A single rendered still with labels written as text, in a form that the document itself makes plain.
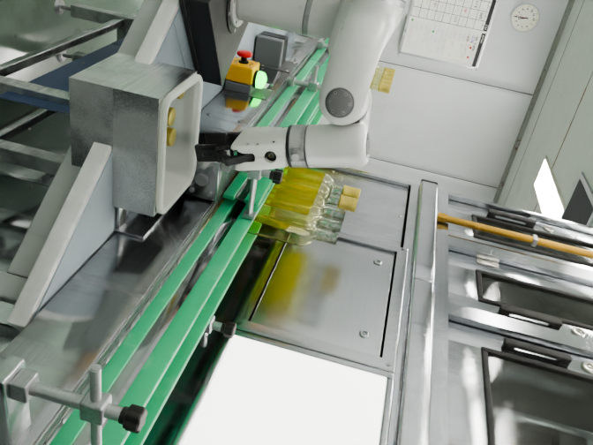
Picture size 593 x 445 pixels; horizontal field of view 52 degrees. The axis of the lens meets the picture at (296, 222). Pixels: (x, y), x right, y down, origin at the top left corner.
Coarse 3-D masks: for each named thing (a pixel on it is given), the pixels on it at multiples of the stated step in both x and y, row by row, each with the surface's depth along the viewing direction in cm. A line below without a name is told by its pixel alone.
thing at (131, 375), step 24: (216, 216) 124; (240, 216) 125; (216, 240) 117; (240, 240) 118; (192, 264) 109; (216, 264) 110; (168, 288) 102; (192, 288) 103; (144, 312) 96; (168, 312) 97; (192, 312) 98; (144, 336) 91; (168, 336) 92; (120, 360) 86; (144, 360) 88; (168, 360) 88; (120, 384) 83; (144, 384) 83; (72, 432) 75; (120, 432) 76
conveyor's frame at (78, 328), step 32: (288, 32) 218; (224, 96) 152; (224, 128) 135; (160, 224) 115; (192, 224) 117; (96, 256) 103; (128, 256) 105; (160, 256) 106; (64, 288) 95; (96, 288) 96; (128, 288) 97; (64, 320) 89; (96, 320) 90; (128, 320) 92; (32, 352) 83; (64, 352) 84; (96, 352) 85; (64, 384) 79; (32, 416) 74
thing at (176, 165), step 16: (192, 80) 105; (176, 96) 99; (192, 96) 111; (160, 112) 97; (176, 112) 113; (192, 112) 113; (160, 128) 98; (176, 128) 115; (192, 128) 114; (160, 144) 99; (176, 144) 116; (192, 144) 116; (160, 160) 100; (176, 160) 118; (192, 160) 118; (160, 176) 102; (176, 176) 118; (192, 176) 119; (160, 192) 103; (176, 192) 113; (160, 208) 105
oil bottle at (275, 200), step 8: (272, 200) 136; (280, 200) 137; (288, 200) 138; (296, 200) 138; (288, 208) 135; (296, 208) 135; (304, 208) 136; (312, 208) 136; (312, 216) 134; (320, 216) 136
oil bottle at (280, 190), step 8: (272, 192) 140; (280, 192) 140; (288, 192) 141; (296, 192) 142; (304, 192) 142; (312, 192) 143; (304, 200) 139; (312, 200) 140; (320, 200) 141; (320, 208) 140
